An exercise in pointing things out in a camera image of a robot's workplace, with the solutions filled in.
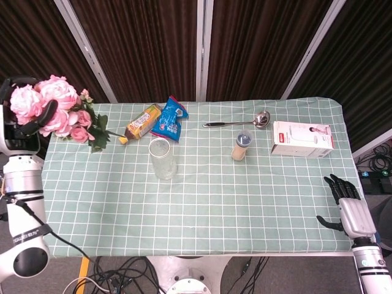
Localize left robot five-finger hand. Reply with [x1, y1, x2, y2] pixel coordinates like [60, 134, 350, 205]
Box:
[0, 76, 59, 157]

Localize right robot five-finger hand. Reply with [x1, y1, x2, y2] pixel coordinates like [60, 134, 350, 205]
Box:
[315, 173, 377, 240]

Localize pink artificial flower bouquet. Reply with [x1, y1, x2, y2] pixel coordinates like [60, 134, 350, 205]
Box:
[9, 74, 127, 154]

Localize black power strip green switches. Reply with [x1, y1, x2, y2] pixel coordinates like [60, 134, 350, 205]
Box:
[358, 170, 392, 194]

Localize white red product box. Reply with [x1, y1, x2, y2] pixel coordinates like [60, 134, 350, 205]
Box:
[269, 121, 335, 159]

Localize tea bottle with yellow cap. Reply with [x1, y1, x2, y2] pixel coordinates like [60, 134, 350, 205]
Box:
[118, 103, 163, 145]

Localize seasoning jar with grey lid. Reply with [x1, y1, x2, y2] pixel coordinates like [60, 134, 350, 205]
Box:
[231, 129, 254, 162]

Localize yellow floor tape strip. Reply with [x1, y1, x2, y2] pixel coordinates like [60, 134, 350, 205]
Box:
[78, 257, 91, 287]

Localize green white checked tablecloth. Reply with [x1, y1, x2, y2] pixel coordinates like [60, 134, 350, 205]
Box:
[39, 97, 365, 258]

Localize blue snack bag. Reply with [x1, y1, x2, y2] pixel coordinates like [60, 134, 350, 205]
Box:
[149, 95, 189, 143]

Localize coiled black cables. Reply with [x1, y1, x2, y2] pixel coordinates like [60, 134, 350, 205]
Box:
[355, 143, 392, 173]

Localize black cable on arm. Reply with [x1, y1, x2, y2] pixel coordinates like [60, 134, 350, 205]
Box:
[15, 199, 96, 265]

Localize slanted aluminium partition post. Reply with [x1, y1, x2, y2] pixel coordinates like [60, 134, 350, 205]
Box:
[279, 0, 341, 100]
[53, 0, 118, 104]

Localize black cable with inline plug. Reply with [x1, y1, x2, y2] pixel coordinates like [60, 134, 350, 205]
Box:
[238, 256, 270, 294]

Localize steel ladle with black handle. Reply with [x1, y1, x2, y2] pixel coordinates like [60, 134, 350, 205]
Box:
[202, 110, 271, 130]

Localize white floor cable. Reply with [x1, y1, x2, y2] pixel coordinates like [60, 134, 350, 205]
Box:
[62, 276, 111, 294]

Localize black floor cable tangle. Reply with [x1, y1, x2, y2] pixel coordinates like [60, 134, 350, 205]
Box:
[72, 256, 165, 294]

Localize white table pedestal base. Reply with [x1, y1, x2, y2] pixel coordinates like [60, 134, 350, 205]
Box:
[146, 255, 234, 294]

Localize upright aluminium partition post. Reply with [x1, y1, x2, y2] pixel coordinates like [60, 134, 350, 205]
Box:
[195, 0, 214, 102]

